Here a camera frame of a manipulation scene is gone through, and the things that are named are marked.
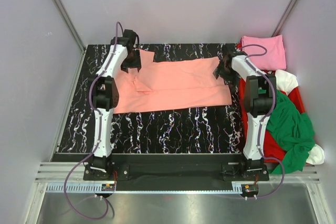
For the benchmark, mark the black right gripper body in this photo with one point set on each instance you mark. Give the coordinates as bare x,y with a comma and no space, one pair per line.
229,74

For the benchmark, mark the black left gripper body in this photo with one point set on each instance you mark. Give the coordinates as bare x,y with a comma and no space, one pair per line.
132,60

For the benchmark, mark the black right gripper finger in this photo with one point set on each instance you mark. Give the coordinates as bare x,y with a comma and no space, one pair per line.
231,84
218,71

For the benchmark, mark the salmon pink t shirt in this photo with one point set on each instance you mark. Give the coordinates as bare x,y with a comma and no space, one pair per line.
170,85

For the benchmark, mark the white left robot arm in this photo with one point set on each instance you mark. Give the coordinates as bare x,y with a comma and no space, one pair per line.
103,92

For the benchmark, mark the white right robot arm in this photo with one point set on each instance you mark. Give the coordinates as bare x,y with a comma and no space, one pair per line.
259,95

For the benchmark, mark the black marble pattern mat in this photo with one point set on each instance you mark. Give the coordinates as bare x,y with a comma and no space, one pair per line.
216,129

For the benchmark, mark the folded pink t shirt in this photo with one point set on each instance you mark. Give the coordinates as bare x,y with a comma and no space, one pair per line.
273,60

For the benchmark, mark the red plastic bin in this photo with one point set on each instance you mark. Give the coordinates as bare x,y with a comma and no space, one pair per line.
296,98

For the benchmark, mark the green t shirt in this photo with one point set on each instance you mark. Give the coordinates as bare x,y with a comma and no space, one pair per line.
293,132

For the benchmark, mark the red t shirt in bin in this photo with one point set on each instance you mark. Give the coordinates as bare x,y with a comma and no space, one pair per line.
258,141

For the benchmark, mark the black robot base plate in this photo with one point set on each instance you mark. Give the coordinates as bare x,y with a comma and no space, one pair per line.
189,169

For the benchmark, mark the white slotted cable duct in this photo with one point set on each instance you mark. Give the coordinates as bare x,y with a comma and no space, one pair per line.
223,188

